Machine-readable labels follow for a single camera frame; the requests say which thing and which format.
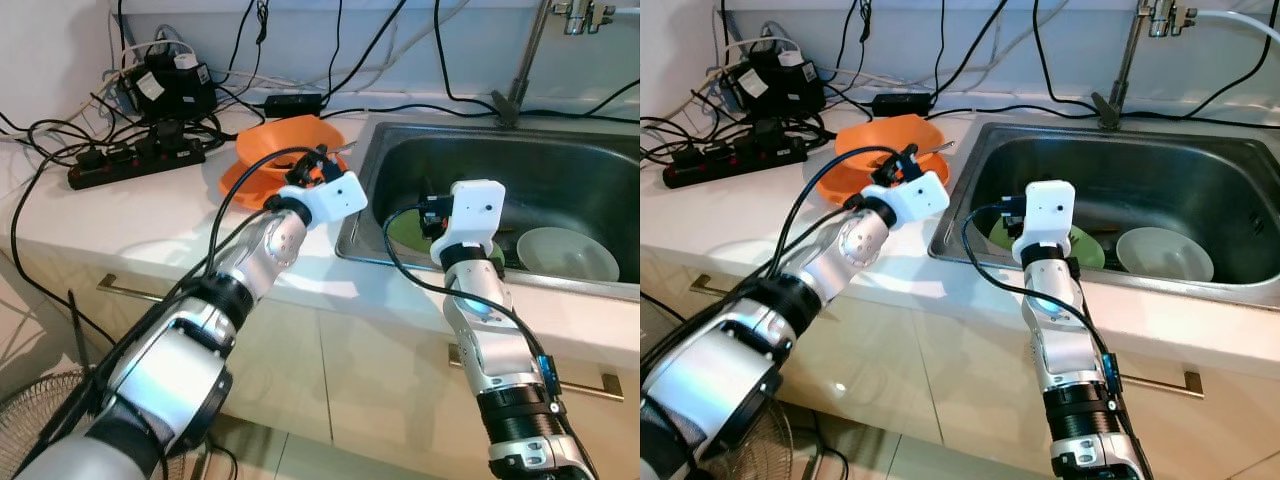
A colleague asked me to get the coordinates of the cream kitchen cabinet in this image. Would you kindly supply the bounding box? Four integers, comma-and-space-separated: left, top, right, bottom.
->
0, 240, 641, 480
640, 250, 1280, 480

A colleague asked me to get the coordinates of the green plate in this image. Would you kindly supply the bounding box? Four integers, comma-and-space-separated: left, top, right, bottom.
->
990, 215, 1106, 271
388, 210, 506, 269

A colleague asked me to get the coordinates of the orange plastic plate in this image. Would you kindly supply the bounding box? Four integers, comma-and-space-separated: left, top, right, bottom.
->
218, 155, 351, 211
815, 160, 901, 206

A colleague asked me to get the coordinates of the black power brick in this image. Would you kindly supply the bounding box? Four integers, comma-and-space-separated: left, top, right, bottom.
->
263, 93, 326, 116
872, 92, 936, 114

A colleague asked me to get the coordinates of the stainless steel sink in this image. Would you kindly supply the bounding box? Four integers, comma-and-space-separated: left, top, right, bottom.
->
335, 118, 641, 301
928, 120, 1280, 309

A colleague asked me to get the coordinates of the black power adapter cluster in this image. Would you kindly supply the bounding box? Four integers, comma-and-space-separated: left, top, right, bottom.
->
718, 45, 826, 121
118, 45, 219, 123

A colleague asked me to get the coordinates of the metal faucet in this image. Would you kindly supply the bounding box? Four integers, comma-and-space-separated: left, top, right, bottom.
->
490, 0, 616, 126
1090, 0, 1201, 129

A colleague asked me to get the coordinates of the white bowl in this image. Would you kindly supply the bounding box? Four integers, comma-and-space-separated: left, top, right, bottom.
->
517, 227, 621, 284
1117, 227, 1216, 283

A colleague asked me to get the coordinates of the black power strip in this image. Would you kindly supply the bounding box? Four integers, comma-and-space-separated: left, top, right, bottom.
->
68, 140, 206, 191
663, 135, 809, 189

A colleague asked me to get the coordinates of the thin black rod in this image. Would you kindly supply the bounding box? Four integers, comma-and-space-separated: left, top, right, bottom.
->
68, 290, 93, 376

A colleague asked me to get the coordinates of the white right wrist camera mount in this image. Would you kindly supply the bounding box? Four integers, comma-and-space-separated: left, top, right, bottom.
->
430, 180, 506, 263
1012, 180, 1076, 263

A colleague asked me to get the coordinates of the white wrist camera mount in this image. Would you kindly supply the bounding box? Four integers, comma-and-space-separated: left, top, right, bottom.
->
430, 180, 506, 263
288, 172, 367, 227
1012, 180, 1076, 263
868, 170, 951, 226

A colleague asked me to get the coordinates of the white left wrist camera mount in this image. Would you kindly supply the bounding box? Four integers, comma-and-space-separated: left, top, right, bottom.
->
288, 172, 367, 227
868, 170, 951, 226

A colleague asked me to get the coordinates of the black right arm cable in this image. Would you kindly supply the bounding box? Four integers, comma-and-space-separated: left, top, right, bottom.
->
962, 203, 1126, 401
383, 203, 561, 401

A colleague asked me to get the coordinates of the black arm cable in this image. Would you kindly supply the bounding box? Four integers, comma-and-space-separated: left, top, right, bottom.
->
962, 203, 1126, 401
383, 203, 561, 401
700, 147, 906, 331
150, 147, 321, 331

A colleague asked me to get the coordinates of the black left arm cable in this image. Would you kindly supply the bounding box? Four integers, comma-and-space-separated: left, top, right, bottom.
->
150, 147, 321, 331
700, 147, 906, 331

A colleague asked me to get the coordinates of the black power cable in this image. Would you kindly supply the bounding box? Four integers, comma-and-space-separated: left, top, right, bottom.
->
1030, 0, 1101, 113
322, 0, 409, 99
8, 150, 116, 346
433, 0, 501, 113
932, 0, 1009, 94

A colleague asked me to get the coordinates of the white water hose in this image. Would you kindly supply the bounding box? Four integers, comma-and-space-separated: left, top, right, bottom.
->
1195, 8, 1280, 46

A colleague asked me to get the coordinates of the standing fan wire grille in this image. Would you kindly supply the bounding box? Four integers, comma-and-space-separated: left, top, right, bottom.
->
700, 400, 801, 480
0, 370, 111, 480

